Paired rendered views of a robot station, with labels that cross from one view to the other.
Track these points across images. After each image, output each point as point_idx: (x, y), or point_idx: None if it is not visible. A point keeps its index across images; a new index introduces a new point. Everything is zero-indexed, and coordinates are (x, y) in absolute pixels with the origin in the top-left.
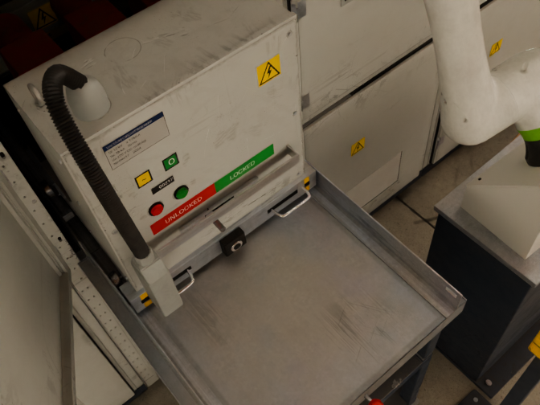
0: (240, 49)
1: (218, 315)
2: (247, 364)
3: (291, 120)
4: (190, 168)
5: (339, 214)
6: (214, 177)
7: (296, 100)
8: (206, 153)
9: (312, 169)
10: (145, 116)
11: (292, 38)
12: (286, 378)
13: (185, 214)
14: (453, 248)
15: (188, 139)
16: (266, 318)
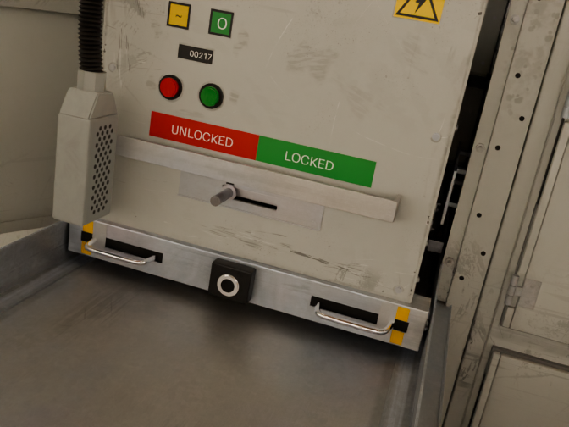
0: None
1: (107, 318)
2: (28, 360)
3: (424, 147)
4: (240, 65)
5: (399, 397)
6: (264, 124)
7: (448, 110)
8: (271, 64)
9: (424, 308)
10: None
11: None
12: (14, 410)
13: (200, 146)
14: None
15: (257, 8)
16: (129, 363)
